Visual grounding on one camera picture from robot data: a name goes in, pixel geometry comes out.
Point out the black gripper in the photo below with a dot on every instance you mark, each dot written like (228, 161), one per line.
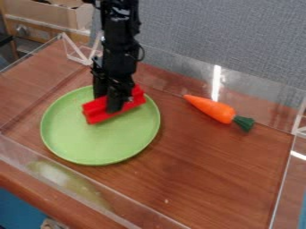
(112, 70)

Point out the red rectangular block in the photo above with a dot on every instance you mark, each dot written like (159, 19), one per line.
(95, 109)

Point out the green round plate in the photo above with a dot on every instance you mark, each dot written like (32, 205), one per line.
(103, 143)

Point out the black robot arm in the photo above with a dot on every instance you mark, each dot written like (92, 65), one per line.
(120, 24)

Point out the clear acrylic tray walls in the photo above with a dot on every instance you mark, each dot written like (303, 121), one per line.
(206, 175)

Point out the orange toy carrot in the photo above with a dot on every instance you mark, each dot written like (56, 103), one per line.
(219, 111)

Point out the cardboard box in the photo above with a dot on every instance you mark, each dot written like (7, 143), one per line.
(67, 13)

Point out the clear acrylic corner bracket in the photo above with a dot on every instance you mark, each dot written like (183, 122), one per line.
(80, 53)

